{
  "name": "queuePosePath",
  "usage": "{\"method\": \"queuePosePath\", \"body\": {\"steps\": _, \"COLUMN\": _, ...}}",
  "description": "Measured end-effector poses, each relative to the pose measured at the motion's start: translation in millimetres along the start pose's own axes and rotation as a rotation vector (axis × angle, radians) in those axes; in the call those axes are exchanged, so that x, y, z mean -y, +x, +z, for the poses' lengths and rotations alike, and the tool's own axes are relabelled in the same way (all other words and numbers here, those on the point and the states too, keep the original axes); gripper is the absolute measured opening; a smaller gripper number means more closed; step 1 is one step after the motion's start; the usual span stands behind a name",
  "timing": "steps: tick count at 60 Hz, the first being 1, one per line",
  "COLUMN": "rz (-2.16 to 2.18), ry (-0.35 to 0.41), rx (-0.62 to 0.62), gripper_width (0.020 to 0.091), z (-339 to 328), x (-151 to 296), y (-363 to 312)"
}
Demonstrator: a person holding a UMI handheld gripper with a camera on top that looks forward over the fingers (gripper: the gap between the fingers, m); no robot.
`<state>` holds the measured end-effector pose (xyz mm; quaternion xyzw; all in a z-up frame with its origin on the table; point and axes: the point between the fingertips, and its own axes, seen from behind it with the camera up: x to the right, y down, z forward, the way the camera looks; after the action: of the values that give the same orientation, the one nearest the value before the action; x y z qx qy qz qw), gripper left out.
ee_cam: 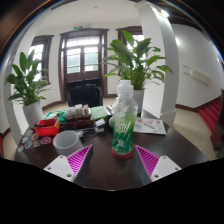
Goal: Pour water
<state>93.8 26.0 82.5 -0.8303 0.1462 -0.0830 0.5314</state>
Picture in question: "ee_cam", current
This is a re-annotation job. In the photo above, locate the dark box of white items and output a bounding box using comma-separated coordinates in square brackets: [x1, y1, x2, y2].
[63, 104, 96, 130]

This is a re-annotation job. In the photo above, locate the broad-leaved plant in white pot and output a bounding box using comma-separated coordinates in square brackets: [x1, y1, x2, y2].
[4, 49, 51, 128]
[101, 29, 174, 116]

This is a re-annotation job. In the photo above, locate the black office chair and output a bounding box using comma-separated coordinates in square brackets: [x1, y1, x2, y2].
[65, 78, 104, 108]

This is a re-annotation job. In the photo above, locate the white wall radiator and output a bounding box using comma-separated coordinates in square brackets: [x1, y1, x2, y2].
[182, 64, 213, 85]

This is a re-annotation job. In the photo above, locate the brown-framed window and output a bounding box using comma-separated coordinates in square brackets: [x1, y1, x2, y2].
[116, 26, 145, 46]
[29, 34, 54, 84]

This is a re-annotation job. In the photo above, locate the clear green-labelled drink bottle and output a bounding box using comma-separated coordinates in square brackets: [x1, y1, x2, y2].
[110, 79, 139, 158]

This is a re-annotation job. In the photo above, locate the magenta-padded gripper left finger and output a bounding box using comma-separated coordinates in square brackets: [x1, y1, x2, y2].
[43, 144, 95, 186]

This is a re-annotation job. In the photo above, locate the flat round red coaster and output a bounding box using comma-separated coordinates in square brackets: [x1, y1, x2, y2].
[110, 146, 135, 160]

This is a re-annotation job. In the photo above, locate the red plastic box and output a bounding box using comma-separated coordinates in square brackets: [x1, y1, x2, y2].
[34, 117, 62, 137]

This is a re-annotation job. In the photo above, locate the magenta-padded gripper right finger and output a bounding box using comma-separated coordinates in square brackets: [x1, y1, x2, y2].
[132, 144, 182, 186]

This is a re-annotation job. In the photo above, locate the grey ball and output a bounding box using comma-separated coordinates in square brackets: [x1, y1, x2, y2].
[108, 116, 116, 129]

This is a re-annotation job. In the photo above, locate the white and brown mug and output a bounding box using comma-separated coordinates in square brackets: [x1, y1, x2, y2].
[52, 130, 84, 157]

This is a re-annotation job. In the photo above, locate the brown wooden double door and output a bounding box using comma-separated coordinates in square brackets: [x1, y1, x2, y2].
[59, 28, 110, 98]

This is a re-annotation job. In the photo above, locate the flat green box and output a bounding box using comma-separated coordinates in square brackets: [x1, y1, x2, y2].
[44, 110, 67, 122]

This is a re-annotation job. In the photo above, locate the white printed leaflet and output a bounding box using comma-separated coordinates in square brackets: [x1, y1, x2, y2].
[133, 116, 168, 136]

